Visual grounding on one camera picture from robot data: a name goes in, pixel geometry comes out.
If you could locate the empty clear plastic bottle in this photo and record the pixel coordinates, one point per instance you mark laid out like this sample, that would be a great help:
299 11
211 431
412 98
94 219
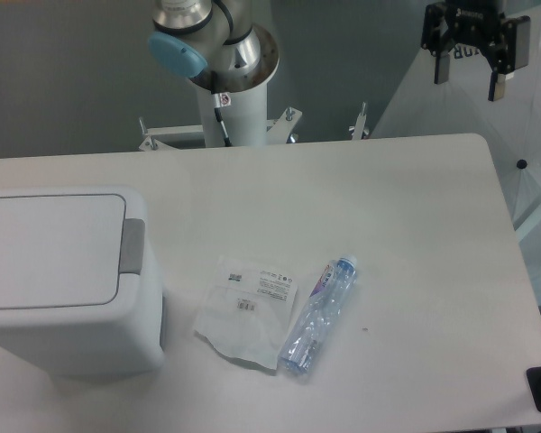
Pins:
318 316

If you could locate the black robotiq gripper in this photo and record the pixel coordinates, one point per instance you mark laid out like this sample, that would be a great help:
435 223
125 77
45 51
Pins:
477 23

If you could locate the white plastic trash can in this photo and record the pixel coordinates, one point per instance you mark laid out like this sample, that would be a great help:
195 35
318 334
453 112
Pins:
122 336

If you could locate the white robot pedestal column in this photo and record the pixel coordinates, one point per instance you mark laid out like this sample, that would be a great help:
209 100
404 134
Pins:
243 113

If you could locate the white trash can lid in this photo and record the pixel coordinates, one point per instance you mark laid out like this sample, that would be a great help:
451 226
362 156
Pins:
59 251

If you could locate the grey lid push button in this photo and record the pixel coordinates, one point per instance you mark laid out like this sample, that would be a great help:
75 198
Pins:
132 246

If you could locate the white plastic packaging bag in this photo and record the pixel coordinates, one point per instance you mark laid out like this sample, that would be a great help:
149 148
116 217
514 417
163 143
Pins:
246 311

